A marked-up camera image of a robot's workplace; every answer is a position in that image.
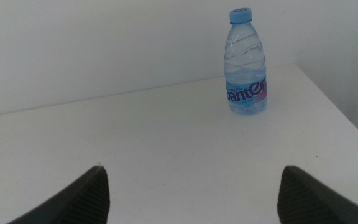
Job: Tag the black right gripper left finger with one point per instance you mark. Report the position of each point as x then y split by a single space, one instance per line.
85 202

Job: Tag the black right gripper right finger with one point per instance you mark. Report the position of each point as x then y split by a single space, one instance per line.
303 202

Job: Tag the clear water bottle blue cap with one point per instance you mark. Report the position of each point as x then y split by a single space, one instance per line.
245 91

